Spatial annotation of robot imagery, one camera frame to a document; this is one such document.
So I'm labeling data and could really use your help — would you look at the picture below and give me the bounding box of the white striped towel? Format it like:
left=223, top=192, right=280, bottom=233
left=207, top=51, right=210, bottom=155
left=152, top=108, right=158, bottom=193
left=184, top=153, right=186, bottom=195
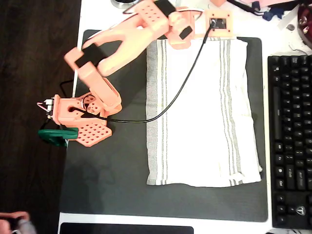
left=145, top=38, right=263, bottom=188

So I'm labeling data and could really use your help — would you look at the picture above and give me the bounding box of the white torn paper sheet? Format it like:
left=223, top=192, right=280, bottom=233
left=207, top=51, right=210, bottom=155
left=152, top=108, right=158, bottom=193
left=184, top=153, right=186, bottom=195
left=277, top=9, right=312, bottom=56

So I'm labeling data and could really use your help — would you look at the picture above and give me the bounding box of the person hand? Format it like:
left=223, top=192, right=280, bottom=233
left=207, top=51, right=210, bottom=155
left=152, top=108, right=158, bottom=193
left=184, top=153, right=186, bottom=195
left=0, top=211, right=37, bottom=234

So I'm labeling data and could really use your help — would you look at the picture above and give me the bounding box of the blue small object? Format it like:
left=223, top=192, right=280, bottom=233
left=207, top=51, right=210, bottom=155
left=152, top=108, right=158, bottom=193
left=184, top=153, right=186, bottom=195
left=251, top=1, right=285, bottom=22

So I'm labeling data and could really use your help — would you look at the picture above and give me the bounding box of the dark red bowl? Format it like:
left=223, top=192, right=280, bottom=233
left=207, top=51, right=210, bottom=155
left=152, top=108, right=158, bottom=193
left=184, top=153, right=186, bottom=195
left=296, top=3, right=312, bottom=48

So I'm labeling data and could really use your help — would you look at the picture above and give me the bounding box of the robot controller board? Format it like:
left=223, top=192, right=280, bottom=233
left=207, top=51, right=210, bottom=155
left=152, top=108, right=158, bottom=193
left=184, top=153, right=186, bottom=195
left=36, top=97, right=56, bottom=120

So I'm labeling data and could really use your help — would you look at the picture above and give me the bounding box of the orange camera mount plate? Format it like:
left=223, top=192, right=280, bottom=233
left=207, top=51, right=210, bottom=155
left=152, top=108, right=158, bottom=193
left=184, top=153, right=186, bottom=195
left=195, top=10, right=234, bottom=39

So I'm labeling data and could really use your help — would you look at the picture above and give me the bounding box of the dark grey desk mat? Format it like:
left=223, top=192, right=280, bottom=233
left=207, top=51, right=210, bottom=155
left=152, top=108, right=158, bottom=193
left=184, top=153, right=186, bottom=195
left=58, top=29, right=269, bottom=223

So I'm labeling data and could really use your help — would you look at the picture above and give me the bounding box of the thin black cable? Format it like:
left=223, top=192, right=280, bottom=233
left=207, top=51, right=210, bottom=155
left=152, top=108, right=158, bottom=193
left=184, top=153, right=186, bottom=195
left=226, top=0, right=265, bottom=16

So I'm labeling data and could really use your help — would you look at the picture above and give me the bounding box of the black keyboard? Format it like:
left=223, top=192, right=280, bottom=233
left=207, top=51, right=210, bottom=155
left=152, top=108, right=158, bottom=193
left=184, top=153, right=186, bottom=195
left=267, top=55, right=312, bottom=230

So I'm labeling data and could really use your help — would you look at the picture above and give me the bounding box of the white servo wire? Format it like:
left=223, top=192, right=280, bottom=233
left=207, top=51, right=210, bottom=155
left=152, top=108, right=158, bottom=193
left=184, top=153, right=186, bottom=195
left=190, top=8, right=204, bottom=22

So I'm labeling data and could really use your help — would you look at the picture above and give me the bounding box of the silver round object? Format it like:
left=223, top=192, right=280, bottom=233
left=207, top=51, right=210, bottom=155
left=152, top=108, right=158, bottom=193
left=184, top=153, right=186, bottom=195
left=111, top=0, right=137, bottom=10

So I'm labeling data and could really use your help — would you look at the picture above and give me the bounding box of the black camera cable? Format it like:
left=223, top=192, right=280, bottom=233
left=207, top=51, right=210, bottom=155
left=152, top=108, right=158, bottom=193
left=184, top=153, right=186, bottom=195
left=104, top=20, right=216, bottom=123

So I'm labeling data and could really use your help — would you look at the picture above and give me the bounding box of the green table clamp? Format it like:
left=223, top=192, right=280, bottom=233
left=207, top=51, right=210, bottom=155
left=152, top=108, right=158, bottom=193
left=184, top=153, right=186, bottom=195
left=38, top=128, right=79, bottom=148

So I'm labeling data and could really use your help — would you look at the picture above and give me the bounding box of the black flat pad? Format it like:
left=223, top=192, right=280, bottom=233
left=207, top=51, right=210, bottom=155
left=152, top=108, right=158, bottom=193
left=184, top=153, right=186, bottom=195
left=59, top=222, right=195, bottom=234

